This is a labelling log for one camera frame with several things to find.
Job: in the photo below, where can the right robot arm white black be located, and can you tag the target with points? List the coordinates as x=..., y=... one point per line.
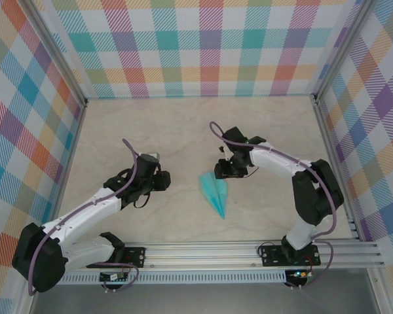
x=317, y=193

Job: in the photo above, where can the aluminium side rail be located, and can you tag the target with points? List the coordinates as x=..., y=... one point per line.
x=327, y=137
x=75, y=137

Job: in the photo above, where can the long aluminium mounting rail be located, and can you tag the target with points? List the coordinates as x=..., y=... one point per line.
x=199, y=255

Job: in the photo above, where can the teal paper sheet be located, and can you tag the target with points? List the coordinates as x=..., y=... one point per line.
x=216, y=193

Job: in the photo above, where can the grey metal panel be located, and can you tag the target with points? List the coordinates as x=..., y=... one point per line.
x=199, y=299

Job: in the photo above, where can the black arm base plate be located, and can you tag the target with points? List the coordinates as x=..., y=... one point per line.
x=139, y=253
x=270, y=256

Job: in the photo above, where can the aluminium frame post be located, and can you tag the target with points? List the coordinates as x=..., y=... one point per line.
x=342, y=49
x=54, y=45

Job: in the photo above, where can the small circuit board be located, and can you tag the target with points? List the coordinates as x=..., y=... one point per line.
x=299, y=274
x=109, y=277

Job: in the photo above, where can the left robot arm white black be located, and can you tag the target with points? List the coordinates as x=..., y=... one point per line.
x=82, y=212

